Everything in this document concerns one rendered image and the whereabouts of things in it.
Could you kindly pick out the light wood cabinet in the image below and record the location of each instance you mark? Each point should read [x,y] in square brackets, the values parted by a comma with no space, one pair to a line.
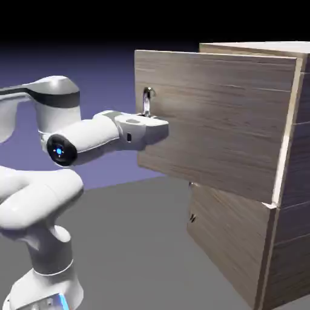
[294,169]

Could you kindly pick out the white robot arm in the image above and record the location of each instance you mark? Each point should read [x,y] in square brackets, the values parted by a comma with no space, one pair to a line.
[48,193]

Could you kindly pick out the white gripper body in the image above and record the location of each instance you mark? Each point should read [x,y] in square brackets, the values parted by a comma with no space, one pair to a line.
[155,132]

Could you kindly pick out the narrow light wood door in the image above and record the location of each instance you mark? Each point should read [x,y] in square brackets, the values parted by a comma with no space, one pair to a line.
[230,237]

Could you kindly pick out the wide light wood door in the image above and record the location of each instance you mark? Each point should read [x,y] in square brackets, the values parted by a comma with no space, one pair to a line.
[218,121]

